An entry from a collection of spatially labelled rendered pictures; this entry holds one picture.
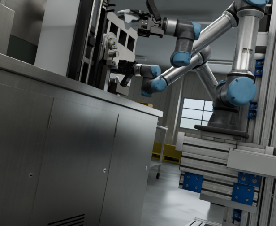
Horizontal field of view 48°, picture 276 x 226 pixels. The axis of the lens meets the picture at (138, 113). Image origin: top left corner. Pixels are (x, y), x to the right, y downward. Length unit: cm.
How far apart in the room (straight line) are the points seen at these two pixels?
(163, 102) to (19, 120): 1000
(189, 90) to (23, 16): 922
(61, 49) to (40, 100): 60
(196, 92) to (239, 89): 939
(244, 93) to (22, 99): 86
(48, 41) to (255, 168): 123
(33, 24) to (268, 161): 144
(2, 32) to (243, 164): 115
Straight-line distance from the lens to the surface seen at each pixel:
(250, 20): 145
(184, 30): 137
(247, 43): 142
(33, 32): 195
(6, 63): 102
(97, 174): 153
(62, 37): 173
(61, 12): 180
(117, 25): 267
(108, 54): 189
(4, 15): 148
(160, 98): 1105
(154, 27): 138
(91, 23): 166
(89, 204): 155
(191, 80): 1084
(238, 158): 132
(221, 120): 145
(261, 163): 131
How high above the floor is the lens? 74
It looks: 3 degrees up
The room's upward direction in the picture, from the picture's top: 10 degrees clockwise
